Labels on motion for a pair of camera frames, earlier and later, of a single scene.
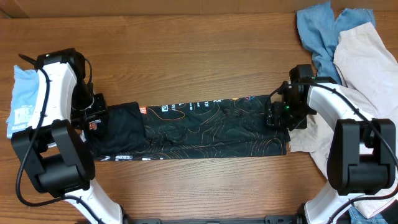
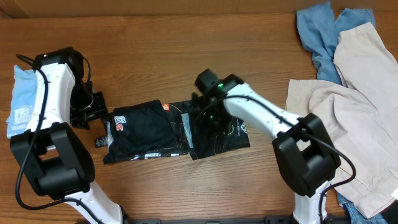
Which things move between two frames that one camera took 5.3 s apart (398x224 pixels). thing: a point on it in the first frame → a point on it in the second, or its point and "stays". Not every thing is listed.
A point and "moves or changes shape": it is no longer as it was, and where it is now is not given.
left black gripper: [99, 111] stays
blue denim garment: [320, 32] stays
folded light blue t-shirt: [24, 93] stays
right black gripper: [273, 117] → [203, 126]
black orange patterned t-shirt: [234, 127] moves or changes shape
